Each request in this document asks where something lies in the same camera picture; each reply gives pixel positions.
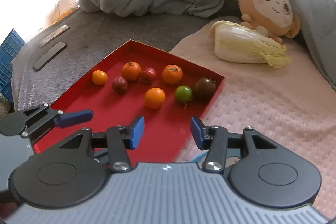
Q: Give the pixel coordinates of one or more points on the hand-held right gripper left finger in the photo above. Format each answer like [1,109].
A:
[137,132]

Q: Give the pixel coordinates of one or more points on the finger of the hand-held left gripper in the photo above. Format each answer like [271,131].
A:
[76,117]

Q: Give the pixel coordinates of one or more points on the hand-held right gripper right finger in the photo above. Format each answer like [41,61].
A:
[197,132]

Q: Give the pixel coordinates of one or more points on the blue plate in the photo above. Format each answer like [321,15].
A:
[202,155]

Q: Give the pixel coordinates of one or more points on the red tray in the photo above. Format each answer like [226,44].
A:
[162,124]

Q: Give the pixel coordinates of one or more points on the round orange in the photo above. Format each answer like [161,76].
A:
[155,98]

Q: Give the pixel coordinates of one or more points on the tangerine with green stem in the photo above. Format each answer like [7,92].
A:
[172,75]

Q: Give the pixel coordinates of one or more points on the green lime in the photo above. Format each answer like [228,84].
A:
[183,93]

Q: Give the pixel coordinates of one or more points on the white perforated container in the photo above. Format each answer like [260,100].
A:
[4,107]

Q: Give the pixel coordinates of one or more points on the dark brown fruit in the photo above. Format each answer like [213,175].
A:
[204,89]

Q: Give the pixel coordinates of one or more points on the small orange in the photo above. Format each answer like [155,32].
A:
[99,77]

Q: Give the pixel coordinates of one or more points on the small red apple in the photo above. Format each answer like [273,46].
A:
[148,76]
[120,85]

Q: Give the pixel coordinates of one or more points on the black flat bar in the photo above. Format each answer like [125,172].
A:
[50,56]

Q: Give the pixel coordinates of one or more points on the pink textured blanket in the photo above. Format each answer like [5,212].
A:
[262,98]

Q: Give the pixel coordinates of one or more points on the grey bed sheet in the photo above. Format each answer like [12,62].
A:
[92,37]

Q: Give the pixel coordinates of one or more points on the silver flat bar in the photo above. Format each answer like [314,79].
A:
[53,35]

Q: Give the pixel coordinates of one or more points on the blue plastic crate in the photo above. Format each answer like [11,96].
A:
[8,61]

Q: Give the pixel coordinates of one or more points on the napa cabbage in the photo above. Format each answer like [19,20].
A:
[240,43]

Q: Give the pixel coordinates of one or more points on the orange object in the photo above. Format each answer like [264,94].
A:
[64,12]

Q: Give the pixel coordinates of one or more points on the brown monkey plush toy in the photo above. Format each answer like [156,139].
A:
[270,1]

